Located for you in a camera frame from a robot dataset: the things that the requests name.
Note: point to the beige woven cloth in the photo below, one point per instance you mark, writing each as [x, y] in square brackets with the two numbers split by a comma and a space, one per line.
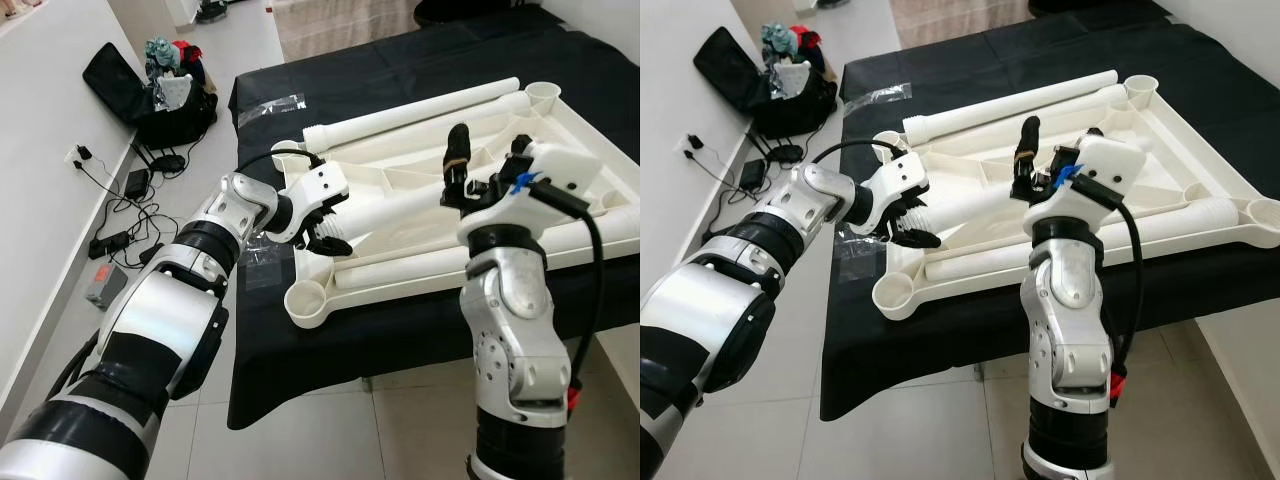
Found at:
[950, 20]
[340, 25]

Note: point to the white plastic bag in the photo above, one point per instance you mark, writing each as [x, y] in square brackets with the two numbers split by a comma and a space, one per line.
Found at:
[790, 78]
[175, 90]

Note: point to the clear tape patch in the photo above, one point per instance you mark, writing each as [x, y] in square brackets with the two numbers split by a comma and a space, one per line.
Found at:
[855, 255]
[262, 265]

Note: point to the clear tape strip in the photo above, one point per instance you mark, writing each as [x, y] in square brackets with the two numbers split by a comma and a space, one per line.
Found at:
[270, 106]
[880, 97]

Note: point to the black router with antennas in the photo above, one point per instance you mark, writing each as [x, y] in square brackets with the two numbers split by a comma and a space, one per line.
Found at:
[165, 162]
[785, 153]

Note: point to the black power strip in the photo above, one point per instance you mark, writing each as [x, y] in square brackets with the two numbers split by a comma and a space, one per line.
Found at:
[110, 245]

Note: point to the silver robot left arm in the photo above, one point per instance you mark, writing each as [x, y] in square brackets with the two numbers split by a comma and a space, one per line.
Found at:
[165, 320]
[700, 330]

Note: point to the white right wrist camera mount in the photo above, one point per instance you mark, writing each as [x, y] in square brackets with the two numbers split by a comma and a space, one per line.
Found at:
[565, 165]
[1105, 160]

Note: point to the black open bag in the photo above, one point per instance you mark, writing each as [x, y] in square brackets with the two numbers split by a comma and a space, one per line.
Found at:
[110, 85]
[725, 65]

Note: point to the white wall socket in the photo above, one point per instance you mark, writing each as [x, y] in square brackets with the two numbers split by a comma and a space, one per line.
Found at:
[686, 155]
[72, 160]

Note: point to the white plastic table top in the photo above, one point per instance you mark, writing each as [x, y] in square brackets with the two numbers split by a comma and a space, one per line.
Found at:
[1190, 130]
[590, 135]

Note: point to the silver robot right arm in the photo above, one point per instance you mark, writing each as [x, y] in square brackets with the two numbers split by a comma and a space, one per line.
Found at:
[1065, 330]
[515, 330]

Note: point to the yellow rubber band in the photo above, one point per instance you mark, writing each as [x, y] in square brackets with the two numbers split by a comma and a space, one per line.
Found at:
[1026, 160]
[458, 162]

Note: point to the red cloth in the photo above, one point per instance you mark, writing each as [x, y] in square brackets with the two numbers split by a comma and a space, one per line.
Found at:
[188, 50]
[805, 38]

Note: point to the grey box red label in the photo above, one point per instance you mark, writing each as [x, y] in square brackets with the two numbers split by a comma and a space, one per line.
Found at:
[105, 287]

